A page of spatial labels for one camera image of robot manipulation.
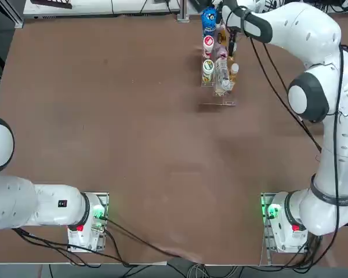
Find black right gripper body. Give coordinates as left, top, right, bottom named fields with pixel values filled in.
left=228, top=25, right=245, bottom=37

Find clear acrylic tiered shelf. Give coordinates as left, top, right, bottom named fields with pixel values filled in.
left=198, top=46, right=239, bottom=107

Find pink strawberry snack packet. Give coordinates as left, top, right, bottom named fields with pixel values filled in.
left=215, top=22, right=230, bottom=58

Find red and white canister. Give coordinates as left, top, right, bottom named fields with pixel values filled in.
left=202, top=35, right=216, bottom=58

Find white bear biscuit packet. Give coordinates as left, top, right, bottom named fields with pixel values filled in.
left=214, top=57, right=233, bottom=93

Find blue snack cup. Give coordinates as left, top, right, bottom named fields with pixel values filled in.
left=201, top=7, right=221, bottom=35

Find green and white canister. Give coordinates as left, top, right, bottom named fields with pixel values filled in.
left=202, top=59, right=216, bottom=83

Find black power strip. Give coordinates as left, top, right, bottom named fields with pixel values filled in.
left=31, top=0, right=73, bottom=9

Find aluminium frame post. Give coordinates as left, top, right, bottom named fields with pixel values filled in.
left=177, top=0, right=190, bottom=21

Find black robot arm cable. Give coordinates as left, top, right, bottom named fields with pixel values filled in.
left=249, top=36, right=346, bottom=203

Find black left base cables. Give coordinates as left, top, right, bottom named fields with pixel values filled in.
left=11, top=217, right=192, bottom=267

